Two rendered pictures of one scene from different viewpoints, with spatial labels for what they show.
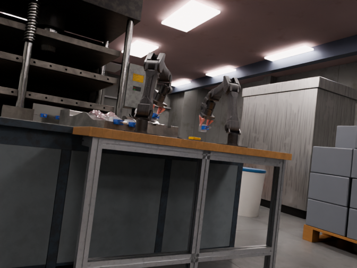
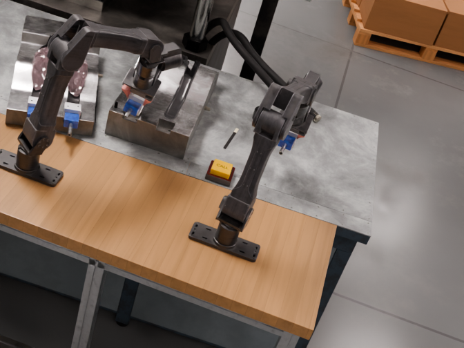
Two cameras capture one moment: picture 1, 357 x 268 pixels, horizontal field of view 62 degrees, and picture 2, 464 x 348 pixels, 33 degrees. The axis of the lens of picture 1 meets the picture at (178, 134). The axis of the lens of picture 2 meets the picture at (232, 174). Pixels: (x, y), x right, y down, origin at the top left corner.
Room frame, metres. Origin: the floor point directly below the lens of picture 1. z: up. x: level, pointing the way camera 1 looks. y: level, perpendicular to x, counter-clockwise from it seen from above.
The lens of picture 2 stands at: (0.37, -1.19, 2.22)
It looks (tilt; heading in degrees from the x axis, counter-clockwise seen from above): 36 degrees down; 32
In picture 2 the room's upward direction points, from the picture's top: 18 degrees clockwise
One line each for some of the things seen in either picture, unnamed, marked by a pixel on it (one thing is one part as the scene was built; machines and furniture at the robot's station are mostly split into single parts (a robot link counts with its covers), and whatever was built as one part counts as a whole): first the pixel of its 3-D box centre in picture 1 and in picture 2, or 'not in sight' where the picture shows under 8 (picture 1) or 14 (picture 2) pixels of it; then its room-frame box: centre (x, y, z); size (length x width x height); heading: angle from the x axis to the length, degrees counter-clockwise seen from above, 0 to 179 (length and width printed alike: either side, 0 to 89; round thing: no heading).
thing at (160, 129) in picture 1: (144, 127); (168, 91); (2.11, 0.25, 0.87); 0.50 x 0.26 x 0.14; 32
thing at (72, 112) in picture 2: (134, 125); (70, 122); (1.72, 0.26, 0.86); 0.13 x 0.05 x 0.05; 49
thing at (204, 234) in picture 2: (232, 140); (227, 233); (1.81, -0.33, 0.84); 0.20 x 0.07 x 0.08; 119
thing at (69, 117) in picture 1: (98, 122); (56, 72); (1.85, 0.51, 0.86); 0.50 x 0.26 x 0.11; 49
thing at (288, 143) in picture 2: (205, 127); (285, 143); (2.19, -0.20, 0.92); 0.13 x 0.05 x 0.05; 25
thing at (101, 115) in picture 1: (100, 115); (61, 62); (1.85, 0.50, 0.90); 0.26 x 0.18 x 0.08; 49
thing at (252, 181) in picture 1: (245, 190); not in sight; (3.92, -0.96, 0.30); 0.49 x 0.49 x 0.59
